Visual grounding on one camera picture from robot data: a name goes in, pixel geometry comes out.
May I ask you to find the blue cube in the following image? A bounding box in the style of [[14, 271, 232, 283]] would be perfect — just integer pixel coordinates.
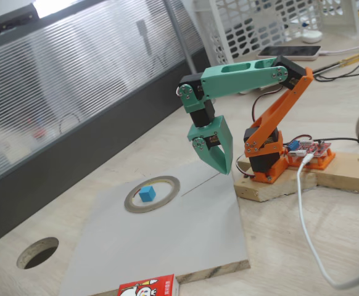
[[138, 185, 156, 203]]

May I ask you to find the red cartoon print box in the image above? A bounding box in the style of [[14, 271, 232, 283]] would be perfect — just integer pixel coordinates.
[[117, 273, 180, 296]]

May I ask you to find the black rectangular camera device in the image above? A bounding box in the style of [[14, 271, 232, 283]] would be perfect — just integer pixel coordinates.
[[0, 3, 41, 34]]

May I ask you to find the wooden block with screw holes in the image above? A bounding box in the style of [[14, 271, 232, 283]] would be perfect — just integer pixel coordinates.
[[233, 160, 318, 203]]

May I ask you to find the red circuit board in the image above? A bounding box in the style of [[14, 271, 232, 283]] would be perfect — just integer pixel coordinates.
[[286, 139, 333, 158]]

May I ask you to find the grey board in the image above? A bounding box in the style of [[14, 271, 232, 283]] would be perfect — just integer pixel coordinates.
[[59, 160, 250, 296]]

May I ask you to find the orange circuit board holder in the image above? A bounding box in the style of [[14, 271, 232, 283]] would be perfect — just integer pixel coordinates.
[[287, 147, 336, 171]]

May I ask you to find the smartphone with pink case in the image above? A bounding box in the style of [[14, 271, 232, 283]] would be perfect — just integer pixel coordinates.
[[256, 45, 321, 62]]

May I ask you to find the white perforated plastic basket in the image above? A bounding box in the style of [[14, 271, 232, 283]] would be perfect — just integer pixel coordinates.
[[193, 0, 359, 64]]

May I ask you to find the wooden base plank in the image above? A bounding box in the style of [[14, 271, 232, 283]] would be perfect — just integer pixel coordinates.
[[313, 150, 359, 195]]

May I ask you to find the white earbuds case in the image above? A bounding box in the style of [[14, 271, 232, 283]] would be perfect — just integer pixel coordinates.
[[301, 30, 324, 44]]

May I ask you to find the dark ribbed glass partition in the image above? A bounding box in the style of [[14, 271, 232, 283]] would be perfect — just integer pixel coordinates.
[[0, 0, 213, 251]]

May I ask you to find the grey tape ring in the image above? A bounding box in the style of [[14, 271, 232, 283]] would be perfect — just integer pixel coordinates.
[[123, 175, 181, 214]]

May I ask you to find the white usb cable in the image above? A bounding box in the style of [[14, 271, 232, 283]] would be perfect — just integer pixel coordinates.
[[296, 154, 359, 290]]

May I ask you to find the pale phone charging cable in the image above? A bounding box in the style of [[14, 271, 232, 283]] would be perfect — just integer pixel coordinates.
[[320, 41, 359, 57]]

